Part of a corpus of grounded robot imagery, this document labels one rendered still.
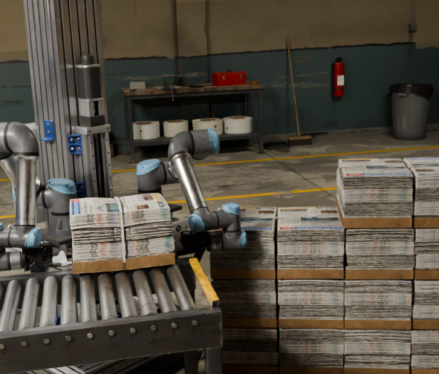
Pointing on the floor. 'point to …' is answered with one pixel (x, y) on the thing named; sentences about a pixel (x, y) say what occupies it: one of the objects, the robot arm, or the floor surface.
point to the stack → (342, 292)
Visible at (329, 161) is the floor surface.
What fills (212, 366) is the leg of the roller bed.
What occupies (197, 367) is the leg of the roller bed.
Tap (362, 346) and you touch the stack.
